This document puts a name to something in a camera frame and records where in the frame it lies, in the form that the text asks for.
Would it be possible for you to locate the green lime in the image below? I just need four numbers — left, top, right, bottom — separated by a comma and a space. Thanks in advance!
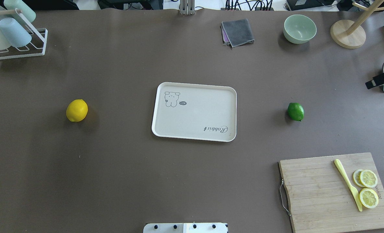
287, 102, 305, 121

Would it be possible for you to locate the yellow lemon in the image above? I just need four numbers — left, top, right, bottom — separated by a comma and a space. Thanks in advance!
66, 99, 88, 122

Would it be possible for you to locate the cream rabbit tray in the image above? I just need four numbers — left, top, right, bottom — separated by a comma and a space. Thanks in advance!
152, 82, 237, 142

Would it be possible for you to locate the wooden mug tree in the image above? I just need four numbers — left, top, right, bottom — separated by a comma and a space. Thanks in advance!
330, 0, 384, 49

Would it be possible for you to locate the yellow plastic knife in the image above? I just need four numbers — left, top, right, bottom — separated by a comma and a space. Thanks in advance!
334, 159, 363, 212

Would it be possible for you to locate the mint green bowl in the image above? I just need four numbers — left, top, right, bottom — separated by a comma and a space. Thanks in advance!
283, 15, 317, 44

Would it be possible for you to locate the lemon slice far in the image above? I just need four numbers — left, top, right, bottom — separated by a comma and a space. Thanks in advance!
359, 170, 378, 188

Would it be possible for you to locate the lemon slice near knife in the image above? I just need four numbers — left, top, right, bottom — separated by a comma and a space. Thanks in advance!
359, 188, 379, 208

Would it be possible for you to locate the wooden cutting board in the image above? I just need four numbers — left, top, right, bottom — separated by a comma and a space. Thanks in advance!
279, 152, 384, 233

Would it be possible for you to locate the grey folded cloth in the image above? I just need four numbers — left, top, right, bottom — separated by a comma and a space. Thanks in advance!
220, 18, 254, 48

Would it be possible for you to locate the green plastic cup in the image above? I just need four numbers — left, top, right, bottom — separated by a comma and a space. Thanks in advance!
4, 0, 36, 23

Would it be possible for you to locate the light blue plastic cup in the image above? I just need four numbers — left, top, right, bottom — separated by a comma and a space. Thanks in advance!
0, 17, 32, 48

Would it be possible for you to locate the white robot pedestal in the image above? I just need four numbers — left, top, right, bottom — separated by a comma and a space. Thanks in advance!
143, 222, 229, 233

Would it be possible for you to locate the white wire cup rack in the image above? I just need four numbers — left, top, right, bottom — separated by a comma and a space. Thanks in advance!
0, 8, 48, 60

